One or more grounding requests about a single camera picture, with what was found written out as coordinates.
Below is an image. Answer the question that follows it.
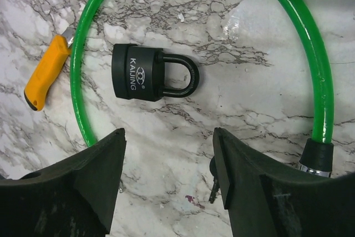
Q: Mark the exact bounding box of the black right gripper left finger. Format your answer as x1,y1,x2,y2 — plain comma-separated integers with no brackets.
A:
1,128,126,236

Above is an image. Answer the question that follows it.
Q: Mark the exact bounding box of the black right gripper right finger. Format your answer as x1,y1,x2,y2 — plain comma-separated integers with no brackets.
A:
213,128,354,236

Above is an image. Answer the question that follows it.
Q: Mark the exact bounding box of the black head silver key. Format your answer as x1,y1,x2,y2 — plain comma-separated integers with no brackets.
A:
209,157,220,204

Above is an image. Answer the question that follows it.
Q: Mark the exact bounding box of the green cable lock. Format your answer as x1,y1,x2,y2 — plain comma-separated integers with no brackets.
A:
70,0,334,178

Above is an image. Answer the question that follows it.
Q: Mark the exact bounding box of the black Kaijing padlock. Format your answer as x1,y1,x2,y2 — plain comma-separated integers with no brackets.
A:
111,44,200,102

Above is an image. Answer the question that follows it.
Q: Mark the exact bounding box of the orange utility knife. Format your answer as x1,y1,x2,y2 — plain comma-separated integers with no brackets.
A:
24,27,75,111

